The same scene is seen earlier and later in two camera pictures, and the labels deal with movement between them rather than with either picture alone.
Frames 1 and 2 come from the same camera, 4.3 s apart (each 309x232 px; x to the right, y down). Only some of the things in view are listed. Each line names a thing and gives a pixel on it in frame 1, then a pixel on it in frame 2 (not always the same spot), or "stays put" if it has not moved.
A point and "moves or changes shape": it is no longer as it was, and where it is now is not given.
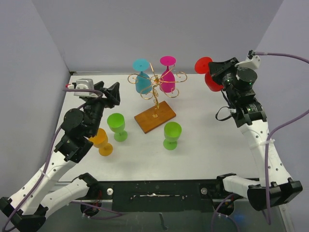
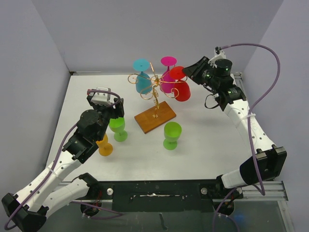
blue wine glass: x=143 y=84 stays put
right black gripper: x=215 y=67 -> x=194 y=71
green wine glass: x=116 y=123 stays put
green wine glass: x=172 y=131 stays put
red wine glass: x=202 y=66 moves or changes shape
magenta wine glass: x=167 y=80 stays put
